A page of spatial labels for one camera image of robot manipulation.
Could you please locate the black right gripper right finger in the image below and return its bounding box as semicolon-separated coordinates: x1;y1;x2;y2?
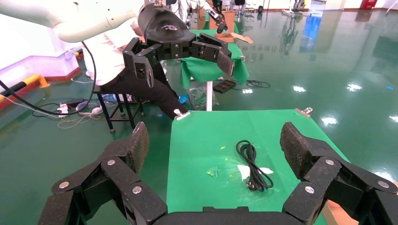
280;121;398;225

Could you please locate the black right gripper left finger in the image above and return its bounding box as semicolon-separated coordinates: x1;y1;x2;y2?
38;121;168;225

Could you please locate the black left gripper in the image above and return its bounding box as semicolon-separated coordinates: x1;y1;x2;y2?
122;3;235;89

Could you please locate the black power cable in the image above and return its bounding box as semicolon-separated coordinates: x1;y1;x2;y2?
236;140;274;192

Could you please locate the flat open cardboard box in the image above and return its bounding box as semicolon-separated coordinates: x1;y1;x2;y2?
215;32;254;44

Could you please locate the tall brown cardboard box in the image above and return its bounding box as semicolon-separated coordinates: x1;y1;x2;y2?
209;11;236;33

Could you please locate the clear plastic bag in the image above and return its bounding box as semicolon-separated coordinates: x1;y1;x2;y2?
188;86;219;112

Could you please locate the white neighbour table leg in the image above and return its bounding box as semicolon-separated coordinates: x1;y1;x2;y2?
206;81;213;112

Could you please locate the black keyboard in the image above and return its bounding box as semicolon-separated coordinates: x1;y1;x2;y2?
213;80;237;94

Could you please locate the black neighbour robot gripper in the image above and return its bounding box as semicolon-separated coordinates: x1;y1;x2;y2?
207;0;229;34

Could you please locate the metal binder clip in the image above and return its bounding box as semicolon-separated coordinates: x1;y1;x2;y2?
173;108;191;121
294;107;314;119

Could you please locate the black metal stool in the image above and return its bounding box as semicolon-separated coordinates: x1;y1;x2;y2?
93;85;145;134

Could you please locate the seated person in white shirt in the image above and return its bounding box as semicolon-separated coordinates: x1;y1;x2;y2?
82;17;189;120

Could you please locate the black power adapter brick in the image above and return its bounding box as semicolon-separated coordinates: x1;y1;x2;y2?
65;98;84;108

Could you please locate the white power strip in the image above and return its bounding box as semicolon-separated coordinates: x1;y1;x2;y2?
57;103;69;118

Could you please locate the yellow black floor barrier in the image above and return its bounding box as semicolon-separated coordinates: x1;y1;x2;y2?
0;74;50;98

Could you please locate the red cabinet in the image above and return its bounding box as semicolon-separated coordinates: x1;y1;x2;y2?
360;0;378;10

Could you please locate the black coiled floor cable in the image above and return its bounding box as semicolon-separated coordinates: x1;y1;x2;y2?
231;80;271;91

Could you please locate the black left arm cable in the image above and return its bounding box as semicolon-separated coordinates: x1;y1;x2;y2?
0;42;97;117

